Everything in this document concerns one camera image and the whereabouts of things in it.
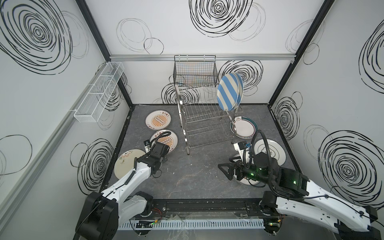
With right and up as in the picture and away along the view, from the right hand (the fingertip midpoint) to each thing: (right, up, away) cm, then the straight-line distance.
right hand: (222, 166), depth 63 cm
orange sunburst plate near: (-26, +11, +13) cm, 31 cm away
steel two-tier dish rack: (-5, +17, +45) cm, 48 cm away
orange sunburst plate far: (-39, +19, +46) cm, 63 cm away
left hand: (-34, -2, +23) cm, 41 cm away
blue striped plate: (+6, +35, +14) cm, 38 cm away
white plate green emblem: (+41, +1, +31) cm, 51 cm away
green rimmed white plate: (+25, +14, +43) cm, 52 cm away
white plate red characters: (+10, -4, -5) cm, 12 cm away
